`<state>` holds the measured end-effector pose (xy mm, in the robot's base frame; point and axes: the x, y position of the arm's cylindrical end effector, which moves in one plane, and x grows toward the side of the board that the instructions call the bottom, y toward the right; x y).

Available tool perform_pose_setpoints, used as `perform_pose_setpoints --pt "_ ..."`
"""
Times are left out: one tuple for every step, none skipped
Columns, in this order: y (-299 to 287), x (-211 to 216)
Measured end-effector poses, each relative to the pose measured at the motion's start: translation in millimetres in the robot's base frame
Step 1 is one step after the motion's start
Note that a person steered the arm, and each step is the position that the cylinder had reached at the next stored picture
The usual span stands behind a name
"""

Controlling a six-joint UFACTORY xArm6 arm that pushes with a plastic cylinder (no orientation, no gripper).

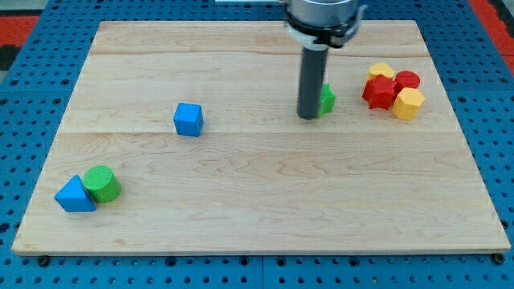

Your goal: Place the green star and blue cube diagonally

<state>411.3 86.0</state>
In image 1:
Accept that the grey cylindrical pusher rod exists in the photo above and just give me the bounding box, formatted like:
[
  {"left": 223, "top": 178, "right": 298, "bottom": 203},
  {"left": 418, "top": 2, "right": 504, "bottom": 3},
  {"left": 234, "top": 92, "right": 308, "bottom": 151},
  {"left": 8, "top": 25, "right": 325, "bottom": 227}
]
[{"left": 296, "top": 47, "right": 328, "bottom": 120}]

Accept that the red star block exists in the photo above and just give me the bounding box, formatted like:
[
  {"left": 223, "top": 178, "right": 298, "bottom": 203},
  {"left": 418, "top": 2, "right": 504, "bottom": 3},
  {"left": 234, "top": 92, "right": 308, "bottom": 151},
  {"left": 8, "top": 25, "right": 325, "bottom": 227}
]
[{"left": 362, "top": 75, "right": 396, "bottom": 110}]

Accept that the light wooden board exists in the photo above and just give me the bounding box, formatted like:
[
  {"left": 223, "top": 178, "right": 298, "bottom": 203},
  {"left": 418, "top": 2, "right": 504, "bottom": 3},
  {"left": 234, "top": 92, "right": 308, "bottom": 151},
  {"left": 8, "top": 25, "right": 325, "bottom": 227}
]
[{"left": 12, "top": 20, "right": 511, "bottom": 256}]

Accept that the yellow hexagon block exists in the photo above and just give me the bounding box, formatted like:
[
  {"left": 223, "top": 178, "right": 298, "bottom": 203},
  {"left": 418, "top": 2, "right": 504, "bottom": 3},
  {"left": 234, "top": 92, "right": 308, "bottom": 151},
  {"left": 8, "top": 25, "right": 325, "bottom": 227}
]
[{"left": 392, "top": 88, "right": 426, "bottom": 120}]

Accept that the blue triangle block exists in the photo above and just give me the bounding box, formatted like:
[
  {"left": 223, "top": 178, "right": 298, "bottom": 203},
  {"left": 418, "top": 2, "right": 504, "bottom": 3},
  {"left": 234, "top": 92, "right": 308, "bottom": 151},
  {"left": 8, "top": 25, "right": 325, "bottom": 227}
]
[{"left": 54, "top": 175, "right": 96, "bottom": 212}]

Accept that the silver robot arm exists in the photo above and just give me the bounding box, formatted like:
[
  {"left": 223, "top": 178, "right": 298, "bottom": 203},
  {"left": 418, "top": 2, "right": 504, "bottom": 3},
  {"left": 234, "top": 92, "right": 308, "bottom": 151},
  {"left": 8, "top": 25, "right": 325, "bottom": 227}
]
[{"left": 284, "top": 0, "right": 367, "bottom": 120}]

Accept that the red cylinder block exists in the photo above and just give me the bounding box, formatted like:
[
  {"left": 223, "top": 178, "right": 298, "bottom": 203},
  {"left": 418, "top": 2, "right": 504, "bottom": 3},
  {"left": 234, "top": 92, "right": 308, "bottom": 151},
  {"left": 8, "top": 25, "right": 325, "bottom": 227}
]
[{"left": 394, "top": 71, "right": 421, "bottom": 93}]

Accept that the green cylinder block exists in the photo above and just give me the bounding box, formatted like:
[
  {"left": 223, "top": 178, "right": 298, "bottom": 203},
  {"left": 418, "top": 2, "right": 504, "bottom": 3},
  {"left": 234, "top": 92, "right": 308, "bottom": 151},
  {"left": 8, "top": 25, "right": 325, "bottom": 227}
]
[{"left": 83, "top": 165, "right": 121, "bottom": 203}]

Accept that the yellow heart block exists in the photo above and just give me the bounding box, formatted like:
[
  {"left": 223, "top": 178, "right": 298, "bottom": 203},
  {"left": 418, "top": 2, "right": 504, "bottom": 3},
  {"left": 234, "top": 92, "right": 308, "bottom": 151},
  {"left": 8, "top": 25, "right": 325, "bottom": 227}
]
[{"left": 366, "top": 63, "right": 395, "bottom": 80}]

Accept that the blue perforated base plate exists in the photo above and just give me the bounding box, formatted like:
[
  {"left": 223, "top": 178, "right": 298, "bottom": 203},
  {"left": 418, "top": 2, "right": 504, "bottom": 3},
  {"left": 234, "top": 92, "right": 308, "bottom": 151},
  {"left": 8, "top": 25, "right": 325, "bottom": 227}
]
[{"left": 1, "top": 0, "right": 513, "bottom": 288}]

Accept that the green star block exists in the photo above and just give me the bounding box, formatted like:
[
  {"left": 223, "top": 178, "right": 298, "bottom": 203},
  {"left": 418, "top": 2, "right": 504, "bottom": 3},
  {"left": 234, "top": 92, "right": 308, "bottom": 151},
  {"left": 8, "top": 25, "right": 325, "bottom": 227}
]
[{"left": 317, "top": 83, "right": 337, "bottom": 117}]

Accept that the blue cube block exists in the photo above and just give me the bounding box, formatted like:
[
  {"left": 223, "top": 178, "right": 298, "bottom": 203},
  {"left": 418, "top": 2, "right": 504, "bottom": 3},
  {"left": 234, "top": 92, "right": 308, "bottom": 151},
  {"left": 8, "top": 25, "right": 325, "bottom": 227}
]
[{"left": 173, "top": 103, "right": 203, "bottom": 137}]

